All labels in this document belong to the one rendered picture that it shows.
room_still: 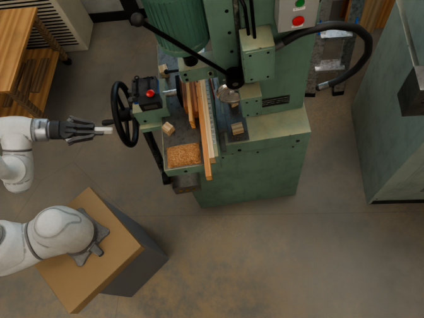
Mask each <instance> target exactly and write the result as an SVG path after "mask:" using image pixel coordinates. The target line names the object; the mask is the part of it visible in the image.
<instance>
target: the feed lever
mask: <svg viewBox="0 0 424 318"><path fill-rule="evenodd" d="M131 23H132V24H133V25H134V26H135V27H141V26H143V27H145V28H147V29H148V30H150V31H152V32H153V33H155V34H157V35H158V36H160V37H161V38H164V39H165V40H167V41H169V42H170V43H172V44H174V45H175V46H177V47H178V48H180V49H182V50H184V51H185V52H187V53H189V54H190V55H192V56H194V57H195V58H197V59H199V60H200V61H202V62H204V63H205V64H207V65H209V66H211V67H212V68H214V69H216V70H217V71H219V72H221V73H222V74H224V75H225V81H226V86H227V88H229V89H233V90H235V89H239V88H241V87H242V86H243V85H244V83H245V79H244V75H243V72H242V69H241V68H239V67H230V68H228V69H227V70H224V69H223V68H221V67H219V66H218V65H216V64H215V63H213V62H211V61H210V60H208V59H207V58H205V57H203V56H202V55H200V54H198V53H197V52H195V51H193V50H192V49H190V48H188V47H187V46H185V45H184V44H182V43H180V42H179V41H177V40H176V39H174V38H172V37H170V36H169V35H167V34H166V33H164V32H162V31H161V30H159V29H157V28H156V27H154V26H153V25H150V24H149V23H147V22H146V21H145V20H144V16H143V15H142V14H141V13H133V14H132V16H131Z"/></svg>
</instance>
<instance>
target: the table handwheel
mask: <svg viewBox="0 0 424 318"><path fill-rule="evenodd" d="M119 88H121V90H122V91H123V92H124V94H125V96H126V98H127V99H128V98H129V97H130V96H129V94H128V92H127V91H128V87H127V86H126V84H125V83H124V82H122V81H116V82H115V83H114V84H113V85H112V89H111V93H110V104H111V110H112V117H113V120H114V124H115V128H116V130H117V133H118V135H119V137H120V139H121V141H122V142H123V143H124V144H125V145H126V146H127V147H129V148H132V147H134V146H135V145H136V144H137V142H138V137H139V124H138V122H137V120H136V118H135V116H134V115H133V111H132V109H131V106H130V104H129V102H128V101H127V102H128V104H129V107H124V105H123V103H122V101H121V98H120V96H119V94H118V91H119ZM118 103H119V106H120V109H119V108H118ZM121 121H122V122H124V123H125V129H126V133H125V132H124V128H123V126H122V122H121ZM129 121H132V140H130V134H129Z"/></svg>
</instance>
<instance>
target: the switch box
mask: <svg viewBox="0 0 424 318"><path fill-rule="evenodd" d="M295 2H296V0H274V20H275V23H276V27H277V31H278V33H282V32H288V31H292V30H299V29H303V28H309V27H314V26H315V22H316V18H317V10H318V7H319V0H305V4H304V5H303V6H302V7H304V6H305V9H302V10H298V11H293V9H294V8H300V7H296V6H295ZM297 16H303V17H304V22H303V26H300V27H296V28H292V26H293V23H292V21H293V19H294V18H296V17H297Z"/></svg>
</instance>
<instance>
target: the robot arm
mask: <svg viewBox="0 0 424 318"><path fill-rule="evenodd" d="M71 122H74V123H77V124H82V125H77V124H72V123H71ZM103 134H113V127H103V126H96V125H94V123H93V121H89V120H85V119H80V118H76V117H73V116H71V115H70V116H69V119H68V120H65V121H49V120H48V119H37V118H34V119H32V118H28V117H23V116H8V117H0V143H1V146H2V149H3V155H2V156H0V179H1V180H2V181H3V183H4V186H5V187H6V188H7V190H8V191H10V192H12V193H22V192H25V191H27V190H28V189H29V188H30V187H31V186H32V182H33V178H34V161H33V154H32V144H33V141H49V140H50V139H63V140H65V141H67V143H68V145H69V146H71V145H72V144H75V143H80V142H84V141H89V140H93V138H94V137H95V136H103ZM73 136H80V137H76V138H72V137H73ZM71 138H72V139H71ZM109 233H110V230H109V229H108V228H106V227H103V226H102V225H101V224H99V223H98V222H97V221H96V220H94V219H93V218H92V217H91V216H90V215H88V214H87V213H86V211H85V210H84V209H83V208H78V209H77V210H75V209H73V208H70V207H67V206H51V207H49V208H46V209H44V210H43V211H41V212H40V213H39V214H38V215H37V216H36V217H35V218H34V219H33V220H32V221H29V222H27V223H24V224H21V223H17V222H12V221H7V220H0V276H6V275H9V274H13V273H15V272H18V271H21V270H23V269H26V268H29V267H30V266H33V265H34V264H36V263H38V262H40V261H43V260H44V259H48V258H50V257H54V256H59V255H62V254H68V255H69V256H70V257H71V258H73V259H74V261H75V262H76V264H77V265H78V266H83V265H85V262H86V260H87V259H88V257H89V256H90V255H91V253H92V252H93V253H94V254H96V255H98V256H100V257H101V256H103V254H104V251H103V250H102V249H101V248H100V247H99V246H98V245H99V243H100V242H101V241H102V240H103V239H104V238H105V237H106V236H108V235H109Z"/></svg>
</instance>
